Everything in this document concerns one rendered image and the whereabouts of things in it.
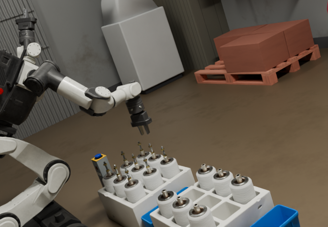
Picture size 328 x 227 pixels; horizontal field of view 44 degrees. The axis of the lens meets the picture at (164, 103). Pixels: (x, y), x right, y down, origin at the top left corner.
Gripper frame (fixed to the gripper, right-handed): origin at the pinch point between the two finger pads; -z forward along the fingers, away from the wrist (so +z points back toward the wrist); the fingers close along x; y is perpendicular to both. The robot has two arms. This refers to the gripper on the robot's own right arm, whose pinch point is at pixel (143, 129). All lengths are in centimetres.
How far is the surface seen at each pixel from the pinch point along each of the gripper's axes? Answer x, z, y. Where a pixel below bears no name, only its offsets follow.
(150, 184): -5.3, -22.6, 20.7
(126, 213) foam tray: 7.0, -31.3, 31.8
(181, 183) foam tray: -16.7, -29.4, 10.1
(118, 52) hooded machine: 152, 12, -241
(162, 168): -9.3, -19.4, 10.3
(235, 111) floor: -11, -43, -119
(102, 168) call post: 32.4, -17.8, 5.8
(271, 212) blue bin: -67, -32, 35
